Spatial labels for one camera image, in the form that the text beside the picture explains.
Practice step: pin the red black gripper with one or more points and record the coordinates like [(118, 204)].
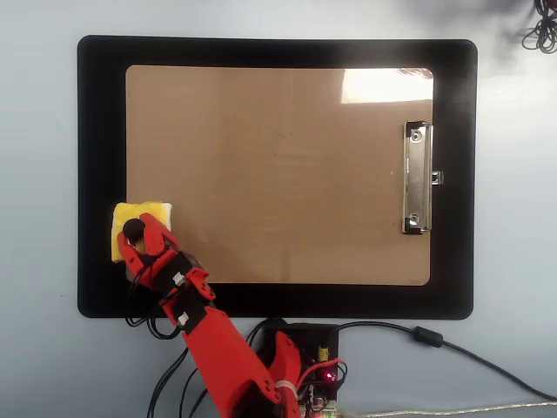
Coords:
[(172, 272)]

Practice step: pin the controller board with red LED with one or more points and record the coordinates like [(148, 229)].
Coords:
[(326, 376)]

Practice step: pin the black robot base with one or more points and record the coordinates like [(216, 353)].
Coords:
[(315, 337)]

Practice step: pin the black desk mat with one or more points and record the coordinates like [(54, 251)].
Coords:
[(102, 130)]

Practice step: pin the yellow sponge with black knob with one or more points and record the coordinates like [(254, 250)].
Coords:
[(130, 213)]

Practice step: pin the brown clipboard board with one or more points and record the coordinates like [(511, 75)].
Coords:
[(283, 174)]

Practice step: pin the silver metal clipboard clip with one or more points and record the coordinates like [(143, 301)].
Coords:
[(417, 174)]

